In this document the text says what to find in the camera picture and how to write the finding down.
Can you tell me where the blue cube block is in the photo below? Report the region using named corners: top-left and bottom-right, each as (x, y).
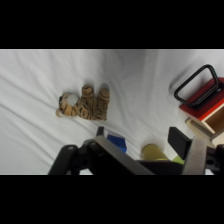
top-left (106, 133), bottom-right (128, 154)

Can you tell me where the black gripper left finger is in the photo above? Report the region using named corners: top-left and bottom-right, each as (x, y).
top-left (48, 126), bottom-right (156, 176)

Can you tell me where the red drawer with black handle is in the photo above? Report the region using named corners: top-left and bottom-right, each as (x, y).
top-left (173, 64), bottom-right (224, 135)

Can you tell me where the white tablecloth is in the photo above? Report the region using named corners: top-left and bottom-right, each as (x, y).
top-left (0, 49), bottom-right (224, 176)

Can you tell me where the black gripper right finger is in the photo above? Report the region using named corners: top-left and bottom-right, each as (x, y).
top-left (168, 126), bottom-right (224, 176)

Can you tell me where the yellow plastic cup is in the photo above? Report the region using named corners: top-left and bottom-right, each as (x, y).
top-left (140, 143), bottom-right (185, 166)

